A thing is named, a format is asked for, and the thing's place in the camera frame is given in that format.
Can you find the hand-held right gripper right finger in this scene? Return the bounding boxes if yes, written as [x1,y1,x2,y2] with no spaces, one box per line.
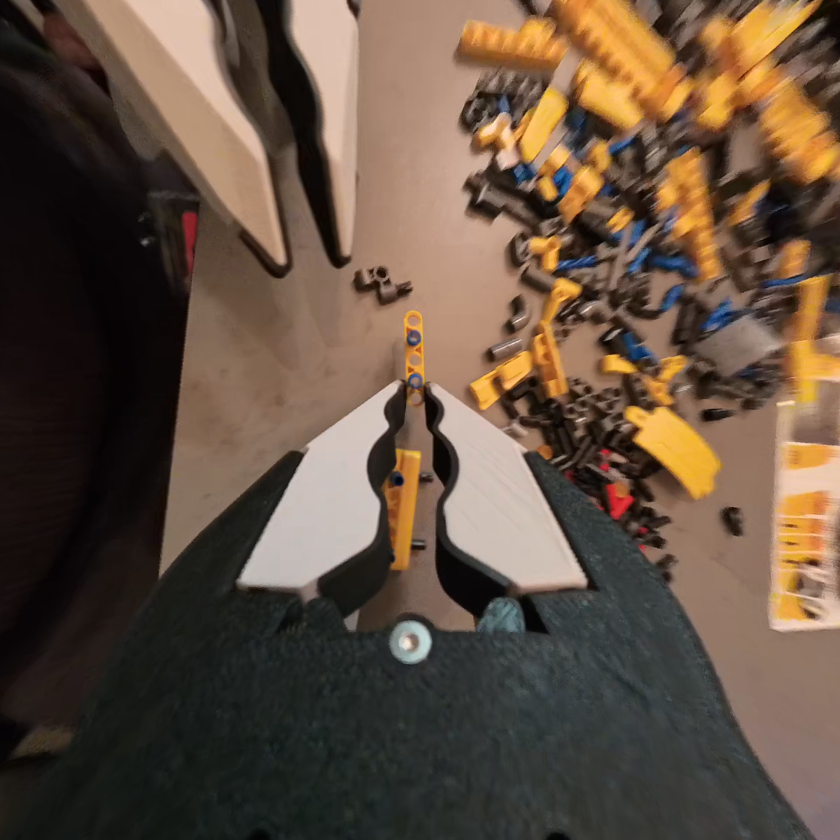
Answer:
[423,382,588,619]

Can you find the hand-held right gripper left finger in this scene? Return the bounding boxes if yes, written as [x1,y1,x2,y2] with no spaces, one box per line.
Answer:
[236,379,409,619]

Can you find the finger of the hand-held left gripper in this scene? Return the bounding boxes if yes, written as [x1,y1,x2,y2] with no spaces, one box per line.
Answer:
[258,0,362,270]
[79,0,294,279]

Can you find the yellow thin holed beam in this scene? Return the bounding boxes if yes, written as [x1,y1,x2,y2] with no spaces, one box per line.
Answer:
[403,310,428,406]

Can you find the yellow beam assembly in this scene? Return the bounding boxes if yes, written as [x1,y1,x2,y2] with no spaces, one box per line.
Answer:
[382,448,429,571]

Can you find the red black object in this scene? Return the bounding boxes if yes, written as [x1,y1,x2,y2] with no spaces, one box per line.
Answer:
[140,190,200,290]

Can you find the pile of toy building pieces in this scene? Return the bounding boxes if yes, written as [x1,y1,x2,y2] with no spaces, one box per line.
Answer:
[456,0,840,585]

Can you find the grey connector with black pin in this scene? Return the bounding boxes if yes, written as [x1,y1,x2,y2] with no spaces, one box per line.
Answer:
[353,264,414,307]

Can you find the yellow grey sticker sheet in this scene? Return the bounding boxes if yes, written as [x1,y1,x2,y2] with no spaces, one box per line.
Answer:
[768,400,840,632]

